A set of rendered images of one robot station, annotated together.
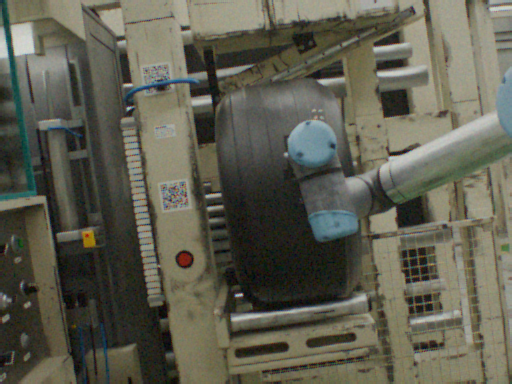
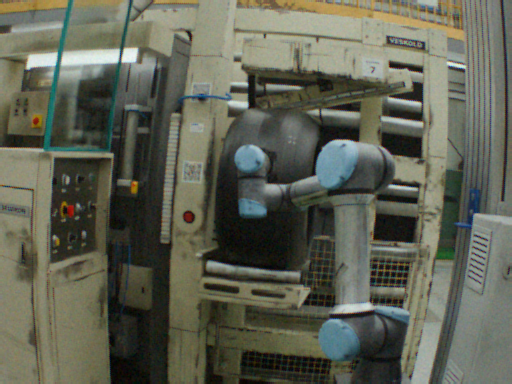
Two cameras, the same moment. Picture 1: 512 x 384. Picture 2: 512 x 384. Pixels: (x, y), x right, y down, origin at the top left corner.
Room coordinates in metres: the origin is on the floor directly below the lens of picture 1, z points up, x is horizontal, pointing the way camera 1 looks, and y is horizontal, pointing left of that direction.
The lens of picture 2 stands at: (-0.92, -0.45, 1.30)
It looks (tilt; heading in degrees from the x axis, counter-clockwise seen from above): 3 degrees down; 9
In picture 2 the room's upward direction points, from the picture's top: 5 degrees clockwise
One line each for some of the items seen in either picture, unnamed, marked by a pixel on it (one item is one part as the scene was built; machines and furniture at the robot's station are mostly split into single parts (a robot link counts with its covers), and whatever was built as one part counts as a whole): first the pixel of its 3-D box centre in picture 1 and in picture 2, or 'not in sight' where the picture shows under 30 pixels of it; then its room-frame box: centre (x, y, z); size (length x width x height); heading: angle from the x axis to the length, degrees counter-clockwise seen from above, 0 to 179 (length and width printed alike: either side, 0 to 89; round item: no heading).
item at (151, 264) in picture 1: (145, 211); (172, 178); (1.59, 0.28, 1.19); 0.05 x 0.04 x 0.48; 179
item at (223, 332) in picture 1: (226, 310); (212, 260); (1.64, 0.11, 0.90); 0.40 x 0.03 x 0.10; 179
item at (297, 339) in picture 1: (300, 339); (250, 289); (1.50, -0.06, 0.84); 0.36 x 0.09 x 0.06; 89
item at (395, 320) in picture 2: not in sight; (385, 330); (0.81, -0.54, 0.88); 0.13 x 0.12 x 0.14; 137
